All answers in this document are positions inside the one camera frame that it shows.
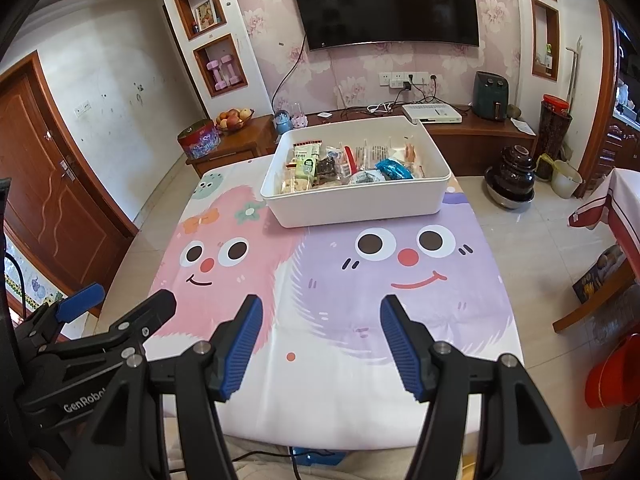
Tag thick black cable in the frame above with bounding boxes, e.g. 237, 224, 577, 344
2, 225, 31, 321

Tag wooden television cabinet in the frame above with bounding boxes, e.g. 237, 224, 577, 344
185, 105, 541, 178

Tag white wall socket panel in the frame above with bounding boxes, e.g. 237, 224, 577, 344
378, 71, 431, 88

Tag white plastic jug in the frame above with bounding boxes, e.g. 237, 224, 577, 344
550, 160, 583, 200

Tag person's beige trousers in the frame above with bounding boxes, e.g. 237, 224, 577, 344
220, 437, 421, 480

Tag brown wooden door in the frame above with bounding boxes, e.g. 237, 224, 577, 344
0, 50, 140, 318

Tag dark wooden display cabinet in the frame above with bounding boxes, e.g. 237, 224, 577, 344
580, 0, 640, 198

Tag red plastic basin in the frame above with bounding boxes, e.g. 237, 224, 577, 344
585, 332, 640, 411

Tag cartoon printed tablecloth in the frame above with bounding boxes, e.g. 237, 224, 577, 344
145, 157, 525, 448

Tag fruit bowl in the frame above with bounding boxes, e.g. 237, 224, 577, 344
215, 107, 254, 133

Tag dark basket with red lid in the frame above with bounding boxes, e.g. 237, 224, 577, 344
536, 94, 573, 168

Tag dark date snack packet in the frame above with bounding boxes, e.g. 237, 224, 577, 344
316, 156, 341, 183

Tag white plastic storage box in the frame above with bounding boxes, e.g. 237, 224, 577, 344
260, 115, 453, 229

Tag thin black cable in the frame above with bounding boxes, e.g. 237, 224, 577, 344
230, 447, 311, 480

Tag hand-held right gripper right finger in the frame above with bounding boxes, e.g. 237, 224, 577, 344
380, 294, 583, 480

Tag blue snack packet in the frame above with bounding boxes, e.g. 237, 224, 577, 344
376, 159, 415, 181

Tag white set-top box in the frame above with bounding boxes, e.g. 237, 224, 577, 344
401, 102, 463, 125

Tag clear rice crisp packet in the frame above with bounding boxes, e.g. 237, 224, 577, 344
280, 170, 313, 196

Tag white mop pole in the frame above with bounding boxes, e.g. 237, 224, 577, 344
565, 35, 585, 106

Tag brown ceramic stacked pot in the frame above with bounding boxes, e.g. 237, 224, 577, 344
484, 144, 537, 211

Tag colourful printed carton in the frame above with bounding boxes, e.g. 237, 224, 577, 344
572, 245, 628, 303

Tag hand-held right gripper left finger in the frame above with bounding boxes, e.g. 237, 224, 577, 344
65, 294, 264, 480

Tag dark air fryer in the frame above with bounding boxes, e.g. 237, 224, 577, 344
472, 71, 510, 122

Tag red round tin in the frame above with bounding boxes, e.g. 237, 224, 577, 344
177, 120, 222, 160

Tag red white table cover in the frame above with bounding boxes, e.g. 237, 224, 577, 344
567, 167, 640, 281

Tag black wall television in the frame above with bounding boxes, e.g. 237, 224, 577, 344
286, 0, 481, 52

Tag pink dumbbell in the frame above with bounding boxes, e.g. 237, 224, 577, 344
221, 55, 241, 86
206, 60, 226, 92

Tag clear printed cake packet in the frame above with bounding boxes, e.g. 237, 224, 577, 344
365, 141, 403, 163

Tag framed picture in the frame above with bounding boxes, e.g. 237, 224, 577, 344
192, 0, 217, 31

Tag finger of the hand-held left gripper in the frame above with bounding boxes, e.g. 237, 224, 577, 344
15, 282, 106, 356
37, 289, 178, 361

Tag blue plastic object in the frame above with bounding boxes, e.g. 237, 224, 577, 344
292, 447, 348, 467

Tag black television cable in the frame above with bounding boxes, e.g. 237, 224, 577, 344
272, 35, 307, 116

